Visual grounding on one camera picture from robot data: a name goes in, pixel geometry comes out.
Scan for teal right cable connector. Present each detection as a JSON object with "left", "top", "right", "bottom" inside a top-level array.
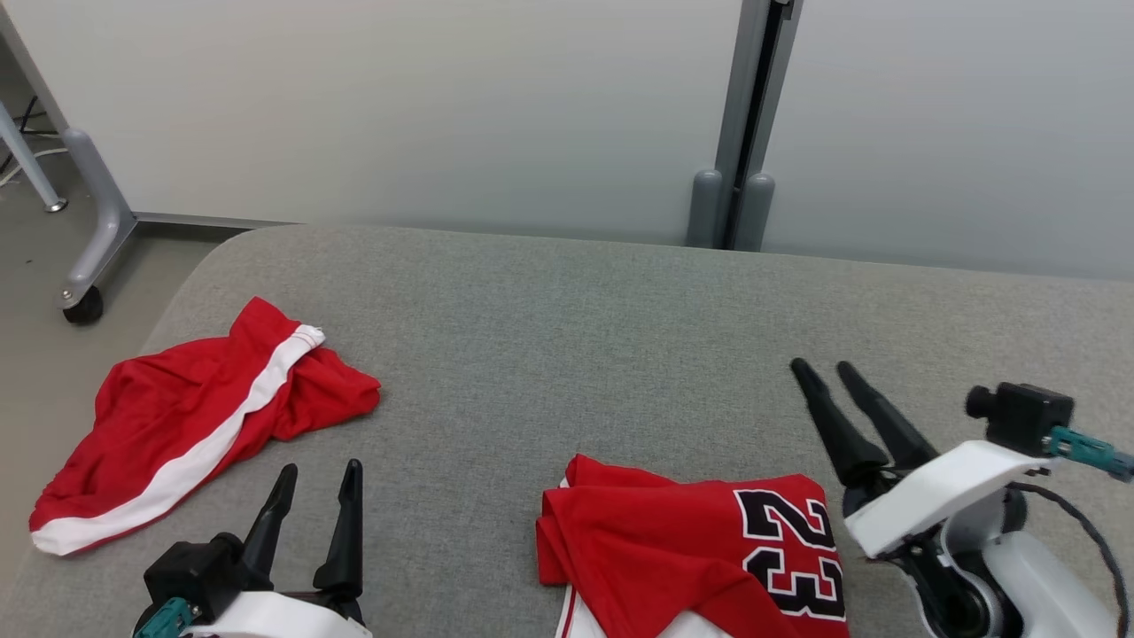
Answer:
[{"left": 1045, "top": 426, "right": 1134, "bottom": 483}]

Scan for black caster wheel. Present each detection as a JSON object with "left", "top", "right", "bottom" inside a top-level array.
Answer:
[{"left": 61, "top": 284, "right": 105, "bottom": 327}]

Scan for red white-sleeved jersey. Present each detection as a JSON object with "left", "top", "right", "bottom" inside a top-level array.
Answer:
[{"left": 535, "top": 454, "right": 852, "bottom": 638}]

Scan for grey partition post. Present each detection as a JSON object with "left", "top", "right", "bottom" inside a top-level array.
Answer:
[{"left": 686, "top": 0, "right": 804, "bottom": 253}]

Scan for teal cable connector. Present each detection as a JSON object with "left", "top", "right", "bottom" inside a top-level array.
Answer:
[
  {"left": 1045, "top": 426, "right": 1134, "bottom": 483},
  {"left": 132, "top": 597, "right": 193, "bottom": 638}
]

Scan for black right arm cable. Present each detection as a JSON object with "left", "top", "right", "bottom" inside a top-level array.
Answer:
[{"left": 1008, "top": 481, "right": 1132, "bottom": 638}]

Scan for red shorts with white stripe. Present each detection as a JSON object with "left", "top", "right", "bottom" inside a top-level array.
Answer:
[{"left": 28, "top": 296, "right": 383, "bottom": 557}]

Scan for thin grey metal leg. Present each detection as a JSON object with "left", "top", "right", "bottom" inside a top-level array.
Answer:
[{"left": 0, "top": 99, "right": 69, "bottom": 214}]

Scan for teal left cable connector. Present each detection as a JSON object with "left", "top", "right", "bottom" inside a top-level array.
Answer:
[{"left": 132, "top": 597, "right": 193, "bottom": 638}]

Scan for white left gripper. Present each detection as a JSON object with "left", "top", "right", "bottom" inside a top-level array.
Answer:
[{"left": 189, "top": 458, "right": 374, "bottom": 638}]

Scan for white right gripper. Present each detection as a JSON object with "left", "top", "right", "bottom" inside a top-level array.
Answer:
[{"left": 789, "top": 357, "right": 1052, "bottom": 560}]

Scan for grey metal stand leg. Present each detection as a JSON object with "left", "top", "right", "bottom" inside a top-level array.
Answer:
[{"left": 0, "top": 0, "right": 140, "bottom": 311}]

